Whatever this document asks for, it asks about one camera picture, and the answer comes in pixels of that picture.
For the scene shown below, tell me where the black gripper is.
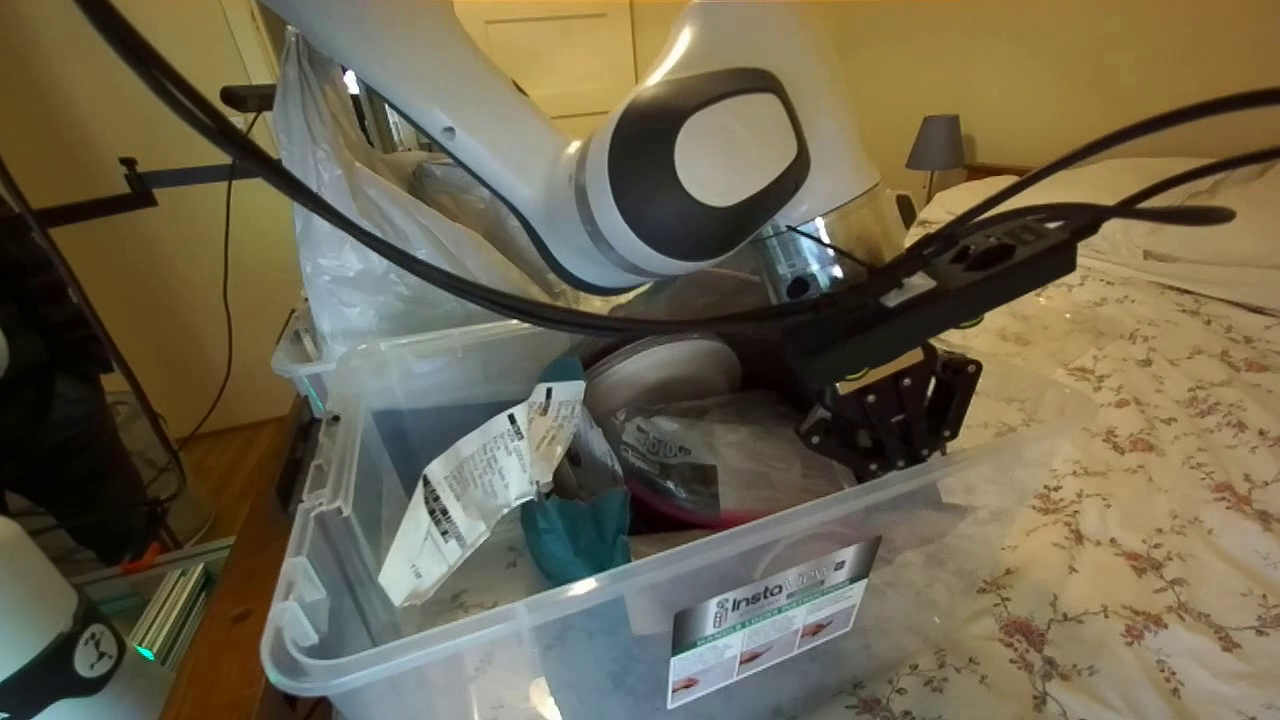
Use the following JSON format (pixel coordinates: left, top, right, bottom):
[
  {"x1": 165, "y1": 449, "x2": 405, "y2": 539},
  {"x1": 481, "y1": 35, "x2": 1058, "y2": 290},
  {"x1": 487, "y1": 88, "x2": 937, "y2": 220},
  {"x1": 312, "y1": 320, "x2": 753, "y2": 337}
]
[{"x1": 795, "y1": 343, "x2": 983, "y2": 480}]

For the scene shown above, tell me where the teal green paper bag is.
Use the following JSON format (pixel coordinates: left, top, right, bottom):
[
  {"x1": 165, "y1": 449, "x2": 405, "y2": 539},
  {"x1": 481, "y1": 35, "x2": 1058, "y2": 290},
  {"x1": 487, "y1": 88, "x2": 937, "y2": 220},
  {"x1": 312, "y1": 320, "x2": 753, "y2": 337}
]
[{"x1": 516, "y1": 273, "x2": 884, "y2": 589}]

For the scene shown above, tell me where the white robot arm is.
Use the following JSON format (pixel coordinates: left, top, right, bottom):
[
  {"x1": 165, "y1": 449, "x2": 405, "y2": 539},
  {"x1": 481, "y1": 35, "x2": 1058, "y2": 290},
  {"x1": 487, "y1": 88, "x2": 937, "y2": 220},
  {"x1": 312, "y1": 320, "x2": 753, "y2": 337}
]
[{"x1": 263, "y1": 0, "x2": 879, "y2": 294}]

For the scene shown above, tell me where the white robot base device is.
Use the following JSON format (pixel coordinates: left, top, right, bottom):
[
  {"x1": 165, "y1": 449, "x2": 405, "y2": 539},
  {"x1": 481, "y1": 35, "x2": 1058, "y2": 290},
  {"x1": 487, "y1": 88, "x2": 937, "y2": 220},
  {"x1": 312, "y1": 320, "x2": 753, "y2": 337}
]
[{"x1": 0, "y1": 521, "x2": 169, "y2": 720}]

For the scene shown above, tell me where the grey thank you plastic bag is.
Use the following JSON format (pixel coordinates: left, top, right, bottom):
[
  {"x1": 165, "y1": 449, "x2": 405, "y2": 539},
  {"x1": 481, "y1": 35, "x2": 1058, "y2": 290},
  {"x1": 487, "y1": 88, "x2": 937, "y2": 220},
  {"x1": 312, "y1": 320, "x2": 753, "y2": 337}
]
[{"x1": 273, "y1": 22, "x2": 538, "y2": 351}]

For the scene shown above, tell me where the floral bed duvet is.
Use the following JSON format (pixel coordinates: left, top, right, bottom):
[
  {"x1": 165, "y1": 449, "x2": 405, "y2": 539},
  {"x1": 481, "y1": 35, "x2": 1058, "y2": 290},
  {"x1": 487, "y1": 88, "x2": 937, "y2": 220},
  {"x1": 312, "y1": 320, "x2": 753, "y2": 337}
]
[{"x1": 825, "y1": 261, "x2": 1280, "y2": 720}]

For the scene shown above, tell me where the grey bedside lamp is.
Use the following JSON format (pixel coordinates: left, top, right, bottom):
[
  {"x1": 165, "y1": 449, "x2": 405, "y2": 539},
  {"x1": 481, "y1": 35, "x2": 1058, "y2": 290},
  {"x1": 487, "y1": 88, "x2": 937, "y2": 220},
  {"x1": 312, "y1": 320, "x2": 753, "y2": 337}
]
[{"x1": 910, "y1": 113, "x2": 965, "y2": 196}]

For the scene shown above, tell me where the clear plastic storage bin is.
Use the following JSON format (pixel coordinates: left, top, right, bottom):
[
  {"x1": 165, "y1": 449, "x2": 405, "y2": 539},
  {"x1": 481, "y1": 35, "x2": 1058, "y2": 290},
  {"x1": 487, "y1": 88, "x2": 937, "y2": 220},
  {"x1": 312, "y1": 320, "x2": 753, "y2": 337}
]
[{"x1": 255, "y1": 311, "x2": 1097, "y2": 720}]

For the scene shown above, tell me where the long white receipt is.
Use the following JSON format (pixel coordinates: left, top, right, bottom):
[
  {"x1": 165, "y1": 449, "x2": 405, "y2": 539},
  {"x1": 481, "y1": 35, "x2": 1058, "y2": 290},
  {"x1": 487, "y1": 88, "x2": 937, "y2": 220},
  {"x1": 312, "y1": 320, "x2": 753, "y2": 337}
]
[{"x1": 377, "y1": 381, "x2": 583, "y2": 608}]

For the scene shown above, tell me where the white pillow near wall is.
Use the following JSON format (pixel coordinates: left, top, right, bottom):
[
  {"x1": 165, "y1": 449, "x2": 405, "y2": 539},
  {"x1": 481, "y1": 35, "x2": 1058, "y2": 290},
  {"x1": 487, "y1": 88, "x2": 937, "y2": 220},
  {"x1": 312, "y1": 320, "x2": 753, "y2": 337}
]
[{"x1": 1140, "y1": 164, "x2": 1280, "y2": 311}]

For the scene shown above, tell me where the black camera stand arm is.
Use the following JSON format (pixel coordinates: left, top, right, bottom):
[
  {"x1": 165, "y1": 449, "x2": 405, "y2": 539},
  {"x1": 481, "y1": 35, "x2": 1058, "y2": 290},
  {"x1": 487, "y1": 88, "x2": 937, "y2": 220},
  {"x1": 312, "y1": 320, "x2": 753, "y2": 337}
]
[{"x1": 38, "y1": 81, "x2": 289, "y2": 233}]

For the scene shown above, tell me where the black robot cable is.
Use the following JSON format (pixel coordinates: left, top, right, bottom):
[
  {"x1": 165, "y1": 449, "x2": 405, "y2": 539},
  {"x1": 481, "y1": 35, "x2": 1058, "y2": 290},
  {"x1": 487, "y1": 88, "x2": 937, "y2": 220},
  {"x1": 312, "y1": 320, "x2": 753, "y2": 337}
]
[{"x1": 74, "y1": 0, "x2": 1280, "y2": 337}]

